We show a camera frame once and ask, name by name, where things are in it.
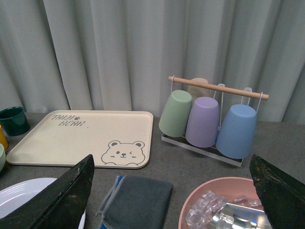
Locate yellow mug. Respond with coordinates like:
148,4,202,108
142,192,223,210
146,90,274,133
0,127,9,151

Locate dark green mug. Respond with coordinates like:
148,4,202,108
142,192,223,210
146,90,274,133
0,106,31,136

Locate beige plastic cup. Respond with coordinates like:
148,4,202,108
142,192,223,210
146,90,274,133
187,78,211,103

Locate cream bear serving tray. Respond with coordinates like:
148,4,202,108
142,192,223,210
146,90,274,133
7,110,153,169

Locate grey curtain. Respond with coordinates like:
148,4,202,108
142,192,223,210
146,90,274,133
0,0,305,124

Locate blue plastic cup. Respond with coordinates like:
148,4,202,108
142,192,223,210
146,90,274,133
216,104,256,159

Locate pink bowl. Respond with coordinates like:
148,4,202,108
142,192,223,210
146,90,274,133
178,177,258,229

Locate white cup rack wooden handle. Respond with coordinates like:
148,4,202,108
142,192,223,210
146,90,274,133
161,75,269,167

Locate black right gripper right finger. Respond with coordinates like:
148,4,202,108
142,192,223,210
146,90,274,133
249,155,305,229

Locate clear ice cubes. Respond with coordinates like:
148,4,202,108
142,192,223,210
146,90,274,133
185,190,261,229

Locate metal scoop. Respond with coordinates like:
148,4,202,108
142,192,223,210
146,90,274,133
209,203,272,229

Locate light green bowl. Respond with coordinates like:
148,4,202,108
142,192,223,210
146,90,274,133
0,144,6,171

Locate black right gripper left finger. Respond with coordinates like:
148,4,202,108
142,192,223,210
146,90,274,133
0,154,94,229

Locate grey folded cloth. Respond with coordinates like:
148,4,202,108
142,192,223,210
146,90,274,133
98,175,173,229

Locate green plastic cup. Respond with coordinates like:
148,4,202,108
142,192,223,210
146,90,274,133
159,90,193,137

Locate purple plastic cup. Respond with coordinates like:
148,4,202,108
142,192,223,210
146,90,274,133
185,97,219,148

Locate white ribbed plate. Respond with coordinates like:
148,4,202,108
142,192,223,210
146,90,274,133
0,178,85,228

